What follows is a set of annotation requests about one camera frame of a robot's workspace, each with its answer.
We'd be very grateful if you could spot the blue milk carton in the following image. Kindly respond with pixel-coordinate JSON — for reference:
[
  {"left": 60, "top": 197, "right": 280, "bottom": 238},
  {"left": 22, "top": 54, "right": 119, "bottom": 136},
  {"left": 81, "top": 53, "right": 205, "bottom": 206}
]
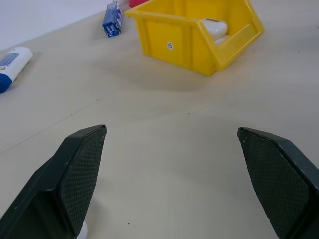
[{"left": 102, "top": 1, "right": 124, "bottom": 38}]

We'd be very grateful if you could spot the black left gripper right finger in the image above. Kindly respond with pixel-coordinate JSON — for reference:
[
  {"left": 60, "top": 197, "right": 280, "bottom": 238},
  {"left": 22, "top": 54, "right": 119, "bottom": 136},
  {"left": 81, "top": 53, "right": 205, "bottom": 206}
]
[{"left": 237, "top": 126, "right": 319, "bottom": 239}]

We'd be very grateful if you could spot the white bottle with blue cap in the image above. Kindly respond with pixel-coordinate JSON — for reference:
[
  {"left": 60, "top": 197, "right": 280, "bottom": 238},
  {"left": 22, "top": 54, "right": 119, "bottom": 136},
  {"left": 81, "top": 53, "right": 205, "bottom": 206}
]
[{"left": 0, "top": 46, "right": 34, "bottom": 94}]

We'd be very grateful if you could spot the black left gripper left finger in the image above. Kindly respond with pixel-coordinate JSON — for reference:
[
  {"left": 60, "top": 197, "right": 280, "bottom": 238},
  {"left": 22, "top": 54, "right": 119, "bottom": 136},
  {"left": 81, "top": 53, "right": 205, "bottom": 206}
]
[{"left": 0, "top": 124, "right": 107, "bottom": 239}]

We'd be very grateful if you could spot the pink fabric bag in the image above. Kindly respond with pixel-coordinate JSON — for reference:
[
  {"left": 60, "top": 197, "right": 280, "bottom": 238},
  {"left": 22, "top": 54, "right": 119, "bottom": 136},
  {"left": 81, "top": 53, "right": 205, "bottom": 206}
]
[{"left": 129, "top": 0, "right": 150, "bottom": 8}]

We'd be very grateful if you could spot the yellow plastic bin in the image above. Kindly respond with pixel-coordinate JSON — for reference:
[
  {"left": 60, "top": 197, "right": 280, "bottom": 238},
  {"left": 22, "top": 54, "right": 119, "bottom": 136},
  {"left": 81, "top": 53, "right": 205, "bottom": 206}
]
[{"left": 124, "top": 0, "right": 266, "bottom": 77}]

